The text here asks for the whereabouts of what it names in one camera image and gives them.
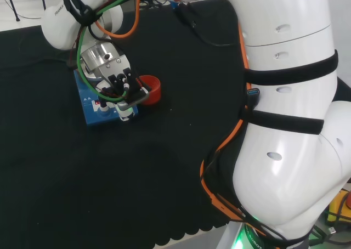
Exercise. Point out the black metal stand legs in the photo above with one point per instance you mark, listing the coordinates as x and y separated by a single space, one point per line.
12 5

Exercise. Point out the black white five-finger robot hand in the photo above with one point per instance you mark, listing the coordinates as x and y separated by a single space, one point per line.
115 64

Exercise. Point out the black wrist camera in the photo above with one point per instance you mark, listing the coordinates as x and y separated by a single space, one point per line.
140 95

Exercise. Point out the heater with blue base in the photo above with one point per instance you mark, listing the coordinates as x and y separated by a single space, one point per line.
90 114

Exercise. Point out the yellow stop button box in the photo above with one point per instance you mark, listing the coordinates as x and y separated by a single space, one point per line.
334 205

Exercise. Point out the black bench cloth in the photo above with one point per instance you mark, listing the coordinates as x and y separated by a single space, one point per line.
82 177

